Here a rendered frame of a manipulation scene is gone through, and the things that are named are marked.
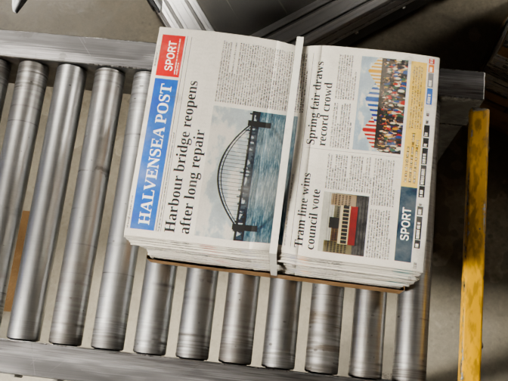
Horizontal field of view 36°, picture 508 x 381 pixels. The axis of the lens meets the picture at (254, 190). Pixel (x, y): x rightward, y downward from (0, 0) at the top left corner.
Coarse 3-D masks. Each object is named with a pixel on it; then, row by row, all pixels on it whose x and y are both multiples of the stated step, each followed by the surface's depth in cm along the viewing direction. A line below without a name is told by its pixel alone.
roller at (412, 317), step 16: (432, 160) 121; (432, 176) 120; (432, 192) 120; (432, 208) 119; (432, 224) 119; (432, 240) 119; (416, 288) 115; (400, 304) 116; (416, 304) 115; (400, 320) 115; (416, 320) 114; (400, 336) 114; (416, 336) 113; (400, 352) 114; (416, 352) 113; (400, 368) 113; (416, 368) 112
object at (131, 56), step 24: (0, 48) 127; (24, 48) 127; (48, 48) 127; (72, 48) 127; (96, 48) 127; (120, 48) 127; (144, 48) 127; (456, 72) 124; (480, 72) 124; (456, 96) 123; (480, 96) 123; (456, 120) 132
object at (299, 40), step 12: (300, 48) 100; (300, 60) 100; (288, 108) 97; (288, 120) 97; (288, 132) 96; (288, 144) 96; (288, 156) 96; (276, 204) 95; (276, 216) 94; (276, 228) 94; (276, 240) 94; (276, 252) 94
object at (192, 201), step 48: (192, 48) 101; (240, 48) 101; (192, 96) 99; (240, 96) 99; (144, 144) 98; (192, 144) 98; (240, 144) 98; (144, 192) 96; (192, 192) 96; (240, 192) 96; (144, 240) 97; (192, 240) 95; (240, 240) 95
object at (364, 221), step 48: (336, 48) 101; (336, 96) 99; (384, 96) 98; (432, 96) 98; (336, 144) 97; (384, 144) 97; (432, 144) 97; (336, 192) 96; (384, 192) 95; (336, 240) 94; (384, 240) 94
